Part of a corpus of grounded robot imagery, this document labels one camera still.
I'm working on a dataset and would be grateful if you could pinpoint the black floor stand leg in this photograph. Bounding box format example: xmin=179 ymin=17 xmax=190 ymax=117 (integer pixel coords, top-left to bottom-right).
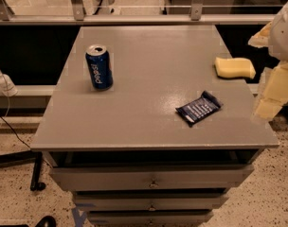
xmin=0 ymin=150 xmax=46 ymax=191

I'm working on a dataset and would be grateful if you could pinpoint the blue Pepsi soda can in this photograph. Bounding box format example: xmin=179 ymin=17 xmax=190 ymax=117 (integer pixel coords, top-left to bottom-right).
xmin=85 ymin=44 xmax=113 ymax=90

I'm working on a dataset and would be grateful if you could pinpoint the grey drawer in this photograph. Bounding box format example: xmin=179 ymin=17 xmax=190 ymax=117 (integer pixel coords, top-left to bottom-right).
xmin=50 ymin=165 xmax=254 ymax=191
xmin=74 ymin=193 xmax=227 ymax=211
xmin=87 ymin=210 xmax=213 ymax=226

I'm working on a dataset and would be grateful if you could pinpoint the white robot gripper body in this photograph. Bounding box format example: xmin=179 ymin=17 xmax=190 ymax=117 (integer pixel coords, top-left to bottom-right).
xmin=268 ymin=2 xmax=288 ymax=61

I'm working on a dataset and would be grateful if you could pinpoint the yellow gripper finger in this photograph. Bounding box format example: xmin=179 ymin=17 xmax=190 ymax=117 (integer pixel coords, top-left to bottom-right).
xmin=248 ymin=22 xmax=272 ymax=48
xmin=253 ymin=61 xmax=288 ymax=121

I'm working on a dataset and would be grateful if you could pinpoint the black cable on floor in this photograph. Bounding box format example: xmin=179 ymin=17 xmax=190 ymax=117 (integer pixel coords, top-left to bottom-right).
xmin=0 ymin=101 xmax=32 ymax=149

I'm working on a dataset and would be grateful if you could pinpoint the grey drawer cabinet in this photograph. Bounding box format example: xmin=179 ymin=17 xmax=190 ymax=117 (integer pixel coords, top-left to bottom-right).
xmin=30 ymin=25 xmax=280 ymax=227

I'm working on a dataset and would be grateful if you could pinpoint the yellow sponge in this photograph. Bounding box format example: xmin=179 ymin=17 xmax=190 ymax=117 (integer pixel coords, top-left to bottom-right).
xmin=214 ymin=57 xmax=256 ymax=79

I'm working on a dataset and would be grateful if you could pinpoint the metal railing frame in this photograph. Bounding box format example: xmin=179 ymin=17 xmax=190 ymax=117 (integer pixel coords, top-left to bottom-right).
xmin=0 ymin=0 xmax=275 ymax=26

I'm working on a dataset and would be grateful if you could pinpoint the top grey drawer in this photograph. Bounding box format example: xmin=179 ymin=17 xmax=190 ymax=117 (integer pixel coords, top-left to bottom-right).
xmin=50 ymin=165 xmax=254 ymax=191

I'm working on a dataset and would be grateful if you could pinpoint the middle grey drawer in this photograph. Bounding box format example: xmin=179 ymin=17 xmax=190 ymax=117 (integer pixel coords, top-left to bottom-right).
xmin=74 ymin=193 xmax=227 ymax=211

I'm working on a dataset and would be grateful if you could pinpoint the dark blue snack wrapper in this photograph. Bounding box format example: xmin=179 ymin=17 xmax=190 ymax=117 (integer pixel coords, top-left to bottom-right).
xmin=176 ymin=91 xmax=223 ymax=128

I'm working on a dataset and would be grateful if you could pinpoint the bottom grey drawer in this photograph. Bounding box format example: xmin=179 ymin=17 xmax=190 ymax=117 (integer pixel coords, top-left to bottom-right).
xmin=87 ymin=210 xmax=213 ymax=226

